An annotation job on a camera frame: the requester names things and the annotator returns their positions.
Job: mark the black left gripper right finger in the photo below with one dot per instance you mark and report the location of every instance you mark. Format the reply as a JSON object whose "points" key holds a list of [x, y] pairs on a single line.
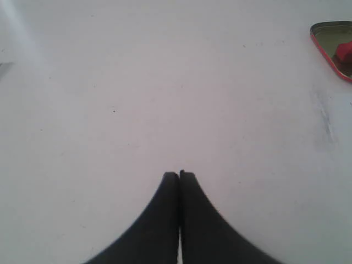
{"points": [[206, 237]]}

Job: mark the gold tin lid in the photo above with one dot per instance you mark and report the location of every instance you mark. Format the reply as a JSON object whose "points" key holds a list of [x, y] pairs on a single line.
{"points": [[327, 36]]}

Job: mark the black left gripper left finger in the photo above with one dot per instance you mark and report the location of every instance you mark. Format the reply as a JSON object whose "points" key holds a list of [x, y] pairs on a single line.
{"points": [[154, 236]]}

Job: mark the red stamp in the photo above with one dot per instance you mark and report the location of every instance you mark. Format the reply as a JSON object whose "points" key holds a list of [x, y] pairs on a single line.
{"points": [[344, 52]]}

